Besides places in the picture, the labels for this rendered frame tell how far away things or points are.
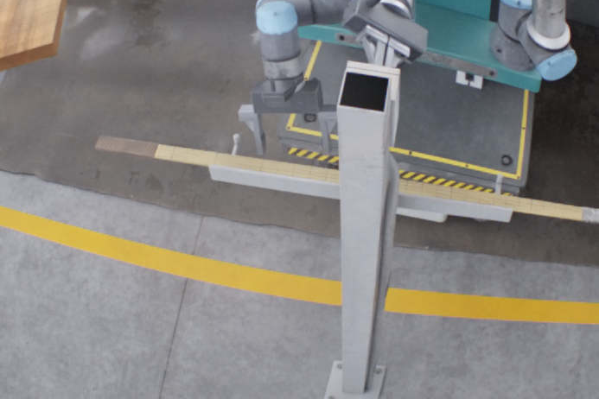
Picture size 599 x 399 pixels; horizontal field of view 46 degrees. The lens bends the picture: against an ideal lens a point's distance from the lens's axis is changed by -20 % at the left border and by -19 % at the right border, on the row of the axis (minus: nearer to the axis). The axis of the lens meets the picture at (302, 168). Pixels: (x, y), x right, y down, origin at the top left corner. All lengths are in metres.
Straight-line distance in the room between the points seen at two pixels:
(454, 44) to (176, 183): 1.03
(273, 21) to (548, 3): 0.58
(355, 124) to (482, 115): 1.23
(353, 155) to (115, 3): 2.15
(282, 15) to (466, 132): 0.82
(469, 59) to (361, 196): 0.80
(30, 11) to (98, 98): 1.01
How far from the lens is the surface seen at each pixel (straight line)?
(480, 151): 2.20
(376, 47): 1.25
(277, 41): 1.59
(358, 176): 1.16
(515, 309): 2.36
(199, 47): 2.87
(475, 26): 2.01
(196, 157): 1.38
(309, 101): 1.65
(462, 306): 2.34
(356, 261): 1.39
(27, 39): 1.84
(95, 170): 2.65
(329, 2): 1.68
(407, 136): 2.20
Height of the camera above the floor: 2.14
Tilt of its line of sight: 57 degrees down
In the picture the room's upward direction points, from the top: 6 degrees counter-clockwise
